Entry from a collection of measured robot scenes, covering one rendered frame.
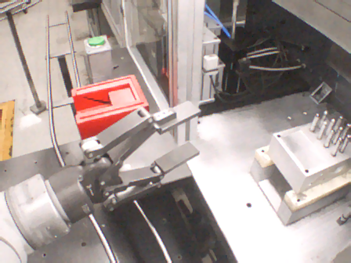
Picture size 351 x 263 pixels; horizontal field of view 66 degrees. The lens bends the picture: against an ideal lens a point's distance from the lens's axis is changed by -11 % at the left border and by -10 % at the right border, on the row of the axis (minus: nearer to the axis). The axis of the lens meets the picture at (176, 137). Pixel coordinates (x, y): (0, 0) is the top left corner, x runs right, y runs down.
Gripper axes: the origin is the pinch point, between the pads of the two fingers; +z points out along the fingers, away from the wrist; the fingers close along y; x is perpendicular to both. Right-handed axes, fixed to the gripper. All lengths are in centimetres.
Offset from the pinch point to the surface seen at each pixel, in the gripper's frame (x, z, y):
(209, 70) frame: 13.0, 16.6, -1.2
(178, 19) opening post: 8.7, 6.3, 14.1
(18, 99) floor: 194, -25, -98
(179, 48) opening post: 8.7, 6.4, 9.2
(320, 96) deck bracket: 0.8, 45.0, -13.3
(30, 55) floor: 263, 3, -97
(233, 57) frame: 13.5, 23.8, -0.9
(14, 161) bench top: 51, -30, -34
